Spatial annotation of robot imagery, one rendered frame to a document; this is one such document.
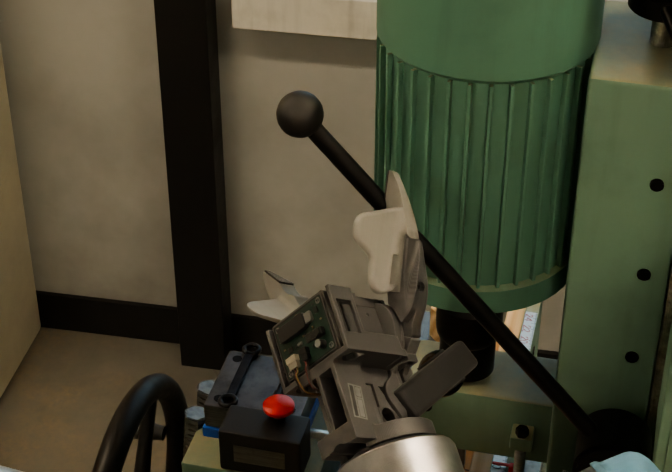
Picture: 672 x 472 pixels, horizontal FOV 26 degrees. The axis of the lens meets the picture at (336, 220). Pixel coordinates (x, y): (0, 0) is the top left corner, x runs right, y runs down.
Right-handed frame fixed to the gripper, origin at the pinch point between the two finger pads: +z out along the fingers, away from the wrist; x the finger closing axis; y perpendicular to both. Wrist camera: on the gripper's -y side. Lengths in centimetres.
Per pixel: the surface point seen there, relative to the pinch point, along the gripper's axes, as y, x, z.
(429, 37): 1.3, -15.2, 6.5
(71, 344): -99, 156, 84
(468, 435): -25.8, 13.4, -10.4
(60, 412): -89, 152, 66
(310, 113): 8.1, -7.7, 3.1
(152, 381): -15.9, 42.3, 9.4
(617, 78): -8.8, -22.6, 0.1
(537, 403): -26.9, 5.8, -10.9
